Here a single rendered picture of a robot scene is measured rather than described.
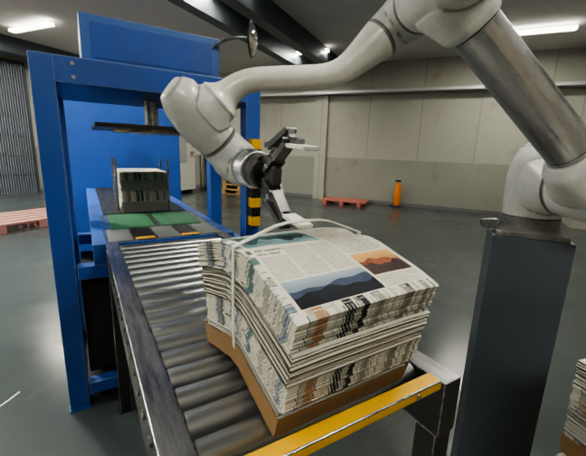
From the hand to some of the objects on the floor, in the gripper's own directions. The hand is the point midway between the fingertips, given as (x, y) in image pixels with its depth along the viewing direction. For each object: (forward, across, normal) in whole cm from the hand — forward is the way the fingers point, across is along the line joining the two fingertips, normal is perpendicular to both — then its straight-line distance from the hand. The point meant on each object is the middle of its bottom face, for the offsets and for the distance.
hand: (306, 185), depth 63 cm
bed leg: (-98, +123, +29) cm, 160 cm away
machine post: (-111, +124, +48) cm, 173 cm away
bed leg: (+25, +115, -21) cm, 120 cm away
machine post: (-170, +130, -39) cm, 218 cm away
